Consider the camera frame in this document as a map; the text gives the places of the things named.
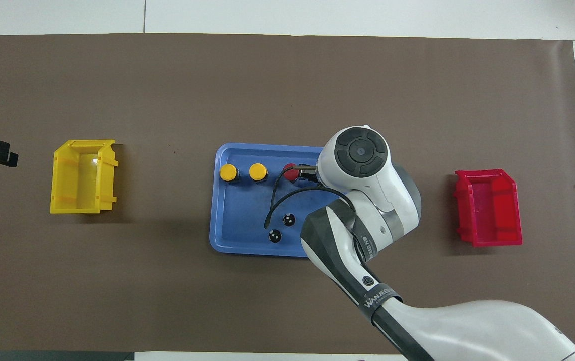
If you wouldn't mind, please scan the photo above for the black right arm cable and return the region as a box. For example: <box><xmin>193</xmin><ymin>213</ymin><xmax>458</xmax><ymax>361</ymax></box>
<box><xmin>264</xmin><ymin>164</ymin><xmax>359</xmax><ymax>229</ymax></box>

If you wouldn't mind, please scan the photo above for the yellow push button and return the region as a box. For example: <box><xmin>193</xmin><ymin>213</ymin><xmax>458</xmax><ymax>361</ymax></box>
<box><xmin>249</xmin><ymin>163</ymin><xmax>269</xmax><ymax>184</ymax></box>
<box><xmin>219</xmin><ymin>164</ymin><xmax>240</xmax><ymax>185</ymax></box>

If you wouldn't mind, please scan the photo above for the yellow plastic bin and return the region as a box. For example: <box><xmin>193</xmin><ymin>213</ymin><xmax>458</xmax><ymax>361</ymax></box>
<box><xmin>50</xmin><ymin>139</ymin><xmax>119</xmax><ymax>215</ymax></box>

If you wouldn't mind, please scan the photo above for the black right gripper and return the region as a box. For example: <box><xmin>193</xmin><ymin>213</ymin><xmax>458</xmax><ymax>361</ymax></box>
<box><xmin>296</xmin><ymin>165</ymin><xmax>319</xmax><ymax>185</ymax></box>

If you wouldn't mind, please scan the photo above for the red plastic bin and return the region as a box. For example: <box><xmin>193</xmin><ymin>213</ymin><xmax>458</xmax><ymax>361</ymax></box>
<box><xmin>454</xmin><ymin>169</ymin><xmax>523</xmax><ymax>247</ymax></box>

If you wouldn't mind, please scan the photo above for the brown table mat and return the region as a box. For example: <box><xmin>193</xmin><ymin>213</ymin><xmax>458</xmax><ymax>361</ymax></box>
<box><xmin>0</xmin><ymin>33</ymin><xmax>575</xmax><ymax>355</ymax></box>

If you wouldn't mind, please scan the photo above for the blue plastic tray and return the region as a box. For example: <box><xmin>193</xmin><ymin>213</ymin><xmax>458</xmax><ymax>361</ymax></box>
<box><xmin>209</xmin><ymin>143</ymin><xmax>342</xmax><ymax>258</ymax></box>

